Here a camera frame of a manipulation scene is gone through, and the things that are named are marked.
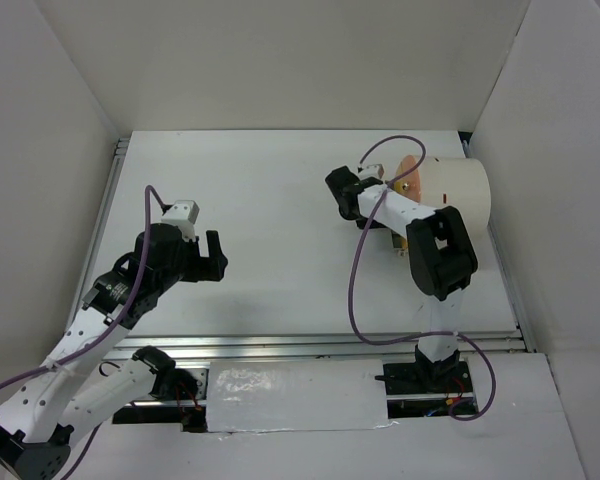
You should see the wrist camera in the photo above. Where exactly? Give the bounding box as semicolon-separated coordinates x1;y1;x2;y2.
161;200;199;242
358;164;384;180

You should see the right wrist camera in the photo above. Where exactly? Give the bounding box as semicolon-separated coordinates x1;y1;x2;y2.
358;164;384;180

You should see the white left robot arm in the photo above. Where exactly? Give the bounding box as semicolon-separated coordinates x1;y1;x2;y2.
0;223;228;479

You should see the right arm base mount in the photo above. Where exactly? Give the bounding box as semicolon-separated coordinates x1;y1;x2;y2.
375;361;478;419

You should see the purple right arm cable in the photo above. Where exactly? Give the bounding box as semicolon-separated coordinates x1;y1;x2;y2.
347;134;497;422

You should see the orange drawer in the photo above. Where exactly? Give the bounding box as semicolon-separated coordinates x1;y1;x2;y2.
393;155;421;202

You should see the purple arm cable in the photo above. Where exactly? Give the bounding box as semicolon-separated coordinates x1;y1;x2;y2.
347;134;497;422
0;185;174;476

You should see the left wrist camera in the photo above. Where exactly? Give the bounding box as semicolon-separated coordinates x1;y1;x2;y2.
161;200;199;242

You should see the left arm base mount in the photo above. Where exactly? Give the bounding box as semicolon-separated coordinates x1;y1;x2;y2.
112;368;209;433

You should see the aluminium rail frame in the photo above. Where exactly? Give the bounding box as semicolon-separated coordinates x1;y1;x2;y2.
55;130;536;364

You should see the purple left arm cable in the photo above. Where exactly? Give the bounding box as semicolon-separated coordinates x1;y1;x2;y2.
0;185;174;476

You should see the white taped cover panel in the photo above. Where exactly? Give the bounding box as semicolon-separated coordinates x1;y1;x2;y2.
206;359;390;433

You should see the cream cylindrical drawer organizer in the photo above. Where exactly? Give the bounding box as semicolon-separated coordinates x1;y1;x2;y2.
417;156;491;254

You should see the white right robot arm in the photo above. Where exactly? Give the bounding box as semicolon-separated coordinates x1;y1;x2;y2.
325;166;478;392

